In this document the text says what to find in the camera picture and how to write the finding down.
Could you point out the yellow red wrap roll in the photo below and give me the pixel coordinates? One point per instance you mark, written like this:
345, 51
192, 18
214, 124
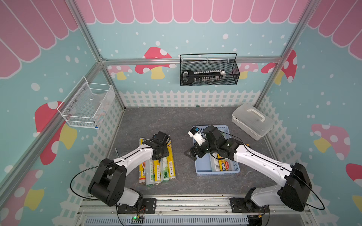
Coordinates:
223, 165

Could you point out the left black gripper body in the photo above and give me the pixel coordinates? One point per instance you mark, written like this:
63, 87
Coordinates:
163, 153

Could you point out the clear white wrap roll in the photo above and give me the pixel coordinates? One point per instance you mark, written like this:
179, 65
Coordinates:
214, 164

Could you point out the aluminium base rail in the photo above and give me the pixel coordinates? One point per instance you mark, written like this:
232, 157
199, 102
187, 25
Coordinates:
191, 210

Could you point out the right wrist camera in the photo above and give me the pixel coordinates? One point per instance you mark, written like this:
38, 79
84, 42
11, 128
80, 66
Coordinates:
196, 134

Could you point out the white plastic storage box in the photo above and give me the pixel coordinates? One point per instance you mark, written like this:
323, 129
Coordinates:
252, 121

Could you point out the small green circuit board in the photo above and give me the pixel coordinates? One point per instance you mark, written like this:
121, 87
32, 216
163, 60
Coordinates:
137, 220

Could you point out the black wire wall basket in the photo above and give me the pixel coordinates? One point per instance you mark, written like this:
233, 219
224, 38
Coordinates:
209, 69

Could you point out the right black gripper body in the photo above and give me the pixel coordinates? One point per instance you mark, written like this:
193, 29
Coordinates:
205, 148

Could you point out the black socket wrench set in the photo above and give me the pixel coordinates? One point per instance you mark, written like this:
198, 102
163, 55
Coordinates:
188, 77

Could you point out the white wire wall basket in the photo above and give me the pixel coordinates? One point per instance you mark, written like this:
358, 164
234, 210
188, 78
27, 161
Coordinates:
87, 105

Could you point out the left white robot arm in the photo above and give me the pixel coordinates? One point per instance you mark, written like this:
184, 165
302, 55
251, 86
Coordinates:
108, 182

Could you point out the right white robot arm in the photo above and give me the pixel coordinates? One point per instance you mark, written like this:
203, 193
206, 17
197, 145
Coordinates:
293, 185

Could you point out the blue plastic basket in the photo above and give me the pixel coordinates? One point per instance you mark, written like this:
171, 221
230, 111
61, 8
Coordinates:
203, 165

